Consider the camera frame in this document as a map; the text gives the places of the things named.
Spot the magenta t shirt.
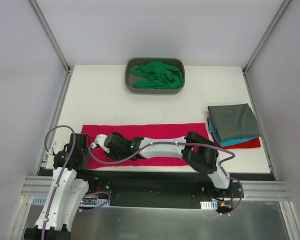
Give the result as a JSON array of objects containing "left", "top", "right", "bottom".
[{"left": 81, "top": 123, "right": 209, "bottom": 167}]

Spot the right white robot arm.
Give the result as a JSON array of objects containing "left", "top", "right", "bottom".
[{"left": 99, "top": 131, "right": 233, "bottom": 198}]

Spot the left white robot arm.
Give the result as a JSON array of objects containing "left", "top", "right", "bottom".
[{"left": 23, "top": 133, "right": 96, "bottom": 240}]

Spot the green t shirt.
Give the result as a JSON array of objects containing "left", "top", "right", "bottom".
[{"left": 131, "top": 61, "right": 184, "bottom": 90}]

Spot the folded teal t shirt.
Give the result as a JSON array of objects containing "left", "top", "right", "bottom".
[{"left": 208, "top": 115, "right": 257, "bottom": 147}]

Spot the grey plastic bin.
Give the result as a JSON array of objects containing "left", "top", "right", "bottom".
[{"left": 124, "top": 57, "right": 186, "bottom": 95}]

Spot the folded grey t shirt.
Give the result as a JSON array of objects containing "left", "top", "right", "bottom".
[{"left": 207, "top": 103, "right": 262, "bottom": 141}]

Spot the folded red t shirt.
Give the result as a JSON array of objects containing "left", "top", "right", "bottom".
[{"left": 207, "top": 118, "right": 261, "bottom": 150}]

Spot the left aluminium rail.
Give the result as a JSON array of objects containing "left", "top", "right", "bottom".
[{"left": 21, "top": 176, "right": 53, "bottom": 196}]

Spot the aluminium rail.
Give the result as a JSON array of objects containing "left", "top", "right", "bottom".
[
  {"left": 241, "top": 181, "right": 292, "bottom": 202},
  {"left": 21, "top": 176, "right": 53, "bottom": 196}
]

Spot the left perforated cable duct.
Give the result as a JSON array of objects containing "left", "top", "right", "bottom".
[{"left": 32, "top": 196, "right": 110, "bottom": 208}]

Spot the perforated cable duct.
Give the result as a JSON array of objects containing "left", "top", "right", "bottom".
[
  {"left": 200, "top": 200, "right": 218, "bottom": 211},
  {"left": 32, "top": 196, "right": 110, "bottom": 208}
]

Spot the right perforated cable duct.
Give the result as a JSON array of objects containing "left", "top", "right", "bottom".
[{"left": 200, "top": 200, "right": 218, "bottom": 211}]

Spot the left aluminium frame post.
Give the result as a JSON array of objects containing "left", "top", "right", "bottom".
[{"left": 28, "top": 0, "right": 75, "bottom": 73}]

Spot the aluminium frame post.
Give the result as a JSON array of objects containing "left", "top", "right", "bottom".
[
  {"left": 242, "top": 0, "right": 293, "bottom": 75},
  {"left": 28, "top": 0, "right": 75, "bottom": 73}
]

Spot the right aluminium rail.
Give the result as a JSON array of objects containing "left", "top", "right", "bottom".
[{"left": 241, "top": 181, "right": 292, "bottom": 202}]

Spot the right aluminium frame post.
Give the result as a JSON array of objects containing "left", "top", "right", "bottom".
[{"left": 242, "top": 0, "right": 293, "bottom": 75}]

